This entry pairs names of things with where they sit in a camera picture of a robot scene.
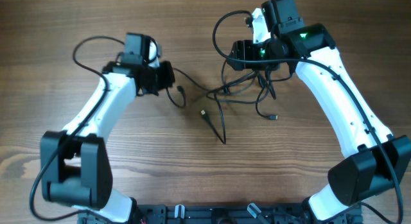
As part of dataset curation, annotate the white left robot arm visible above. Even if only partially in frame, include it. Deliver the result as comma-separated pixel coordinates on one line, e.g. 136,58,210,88
29,33,175,223

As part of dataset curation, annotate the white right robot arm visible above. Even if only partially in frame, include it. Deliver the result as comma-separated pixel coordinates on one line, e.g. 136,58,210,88
227,0,410,223

